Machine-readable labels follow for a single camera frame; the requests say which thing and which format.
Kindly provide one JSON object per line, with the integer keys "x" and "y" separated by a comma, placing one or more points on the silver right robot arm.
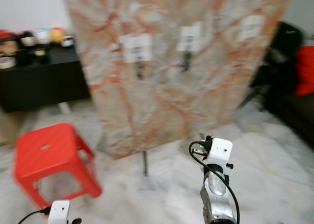
{"x": 217, "y": 194}

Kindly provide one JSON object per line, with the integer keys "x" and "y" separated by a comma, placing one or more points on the white adhesive hook patch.
{"x": 250, "y": 28}
{"x": 137, "y": 47}
{"x": 190, "y": 37}

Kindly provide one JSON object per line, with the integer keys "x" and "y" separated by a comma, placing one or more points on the light wooden cabinet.
{"x": 6, "y": 128}

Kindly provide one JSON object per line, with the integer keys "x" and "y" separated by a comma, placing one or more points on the black low cabinet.
{"x": 44, "y": 84}

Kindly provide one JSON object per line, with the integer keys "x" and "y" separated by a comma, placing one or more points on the red hat toy figure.
{"x": 9, "y": 45}

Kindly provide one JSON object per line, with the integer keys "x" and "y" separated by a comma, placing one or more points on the red plastic stool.
{"x": 49, "y": 153}

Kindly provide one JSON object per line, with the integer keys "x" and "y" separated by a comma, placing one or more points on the black hair toy figure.
{"x": 27, "y": 39}

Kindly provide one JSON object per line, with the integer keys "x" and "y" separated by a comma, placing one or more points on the white blue toy figure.
{"x": 42, "y": 36}

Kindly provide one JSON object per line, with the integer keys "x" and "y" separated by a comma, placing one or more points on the orange yellow toy figure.
{"x": 57, "y": 35}

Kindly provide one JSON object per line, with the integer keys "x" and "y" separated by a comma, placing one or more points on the small white cup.
{"x": 68, "y": 41}

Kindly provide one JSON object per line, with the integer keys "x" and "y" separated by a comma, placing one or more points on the dark silver key bunch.
{"x": 140, "y": 69}

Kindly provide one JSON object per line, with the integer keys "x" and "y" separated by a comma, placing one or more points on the orange marble pattern board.
{"x": 181, "y": 96}

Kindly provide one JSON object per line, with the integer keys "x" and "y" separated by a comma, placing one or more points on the key bunch with purple key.
{"x": 185, "y": 61}

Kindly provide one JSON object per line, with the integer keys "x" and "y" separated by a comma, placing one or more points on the black chair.
{"x": 284, "y": 87}

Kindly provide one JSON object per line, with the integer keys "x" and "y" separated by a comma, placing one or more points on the red cushion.
{"x": 305, "y": 69}

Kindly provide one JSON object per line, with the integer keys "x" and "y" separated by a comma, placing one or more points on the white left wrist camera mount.
{"x": 59, "y": 211}

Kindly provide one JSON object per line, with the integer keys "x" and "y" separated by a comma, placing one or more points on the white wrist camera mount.
{"x": 59, "y": 211}
{"x": 221, "y": 151}

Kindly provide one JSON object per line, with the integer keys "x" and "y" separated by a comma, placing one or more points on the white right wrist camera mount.
{"x": 221, "y": 151}

